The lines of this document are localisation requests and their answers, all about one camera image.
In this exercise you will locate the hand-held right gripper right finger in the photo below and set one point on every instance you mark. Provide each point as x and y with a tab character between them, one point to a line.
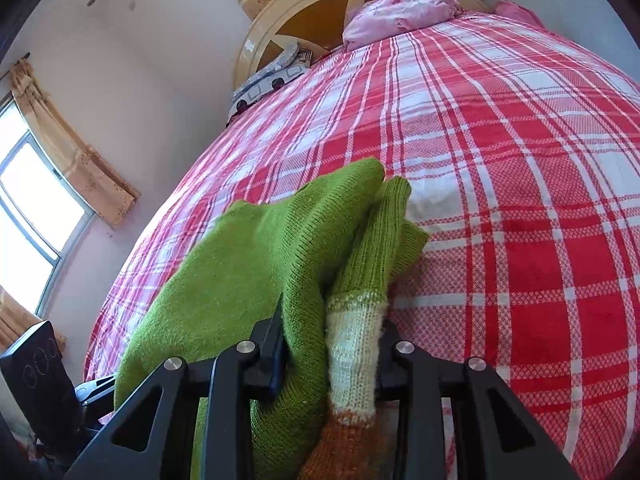
395	370

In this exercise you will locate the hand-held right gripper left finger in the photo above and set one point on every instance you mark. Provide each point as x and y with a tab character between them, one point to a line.
270	370

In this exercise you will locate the green striped knit sweater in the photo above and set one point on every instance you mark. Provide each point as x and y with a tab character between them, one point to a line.
240	270

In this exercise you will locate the sliding glass window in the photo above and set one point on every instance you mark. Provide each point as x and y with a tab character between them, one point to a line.
35	200

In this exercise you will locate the red plaid bed sheet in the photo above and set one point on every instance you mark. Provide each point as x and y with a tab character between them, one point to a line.
500	160

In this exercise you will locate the grey patterned pillow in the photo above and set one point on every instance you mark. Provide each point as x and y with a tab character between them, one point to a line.
265	85

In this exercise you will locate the cream wooden headboard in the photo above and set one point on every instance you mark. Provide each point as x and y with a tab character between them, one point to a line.
280	15

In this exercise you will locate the pink pillow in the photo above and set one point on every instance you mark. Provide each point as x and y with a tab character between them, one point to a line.
400	10

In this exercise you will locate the pink cloth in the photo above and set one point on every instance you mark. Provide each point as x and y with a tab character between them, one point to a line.
515	11

